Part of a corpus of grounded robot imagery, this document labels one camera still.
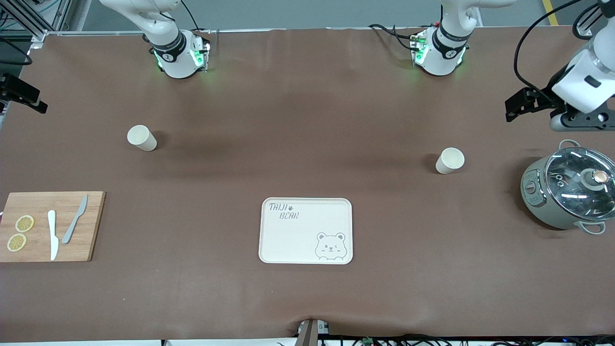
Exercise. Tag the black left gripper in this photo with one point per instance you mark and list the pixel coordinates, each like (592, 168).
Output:
(546, 96)

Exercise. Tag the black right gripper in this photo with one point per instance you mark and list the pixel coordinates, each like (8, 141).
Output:
(14, 89)

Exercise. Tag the white plastic cup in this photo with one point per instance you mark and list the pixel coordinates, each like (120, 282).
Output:
(144, 139)
(449, 161)

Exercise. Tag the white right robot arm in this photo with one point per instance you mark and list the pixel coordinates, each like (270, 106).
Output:
(173, 57)

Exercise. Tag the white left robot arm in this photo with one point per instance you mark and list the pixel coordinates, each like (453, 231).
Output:
(447, 53)

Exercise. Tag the cream bear print tray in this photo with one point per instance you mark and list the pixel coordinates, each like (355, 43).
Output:
(298, 240)

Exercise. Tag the bamboo cutting board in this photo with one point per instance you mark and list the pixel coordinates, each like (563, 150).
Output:
(38, 202)

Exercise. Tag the glass pot lid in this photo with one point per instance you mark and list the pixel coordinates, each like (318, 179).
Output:
(571, 185)

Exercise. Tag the grey-green electric pot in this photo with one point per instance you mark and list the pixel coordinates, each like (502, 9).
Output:
(535, 202)

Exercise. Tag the yellow lemon slice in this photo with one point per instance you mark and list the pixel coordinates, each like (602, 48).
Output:
(24, 223)
(17, 242)

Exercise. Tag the grey plastic knife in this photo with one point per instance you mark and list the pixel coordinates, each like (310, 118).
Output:
(72, 228)

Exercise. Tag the white plastic knife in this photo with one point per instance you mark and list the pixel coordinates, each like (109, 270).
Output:
(53, 240)

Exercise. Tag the brown table cover mat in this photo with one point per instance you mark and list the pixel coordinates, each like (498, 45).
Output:
(307, 120)

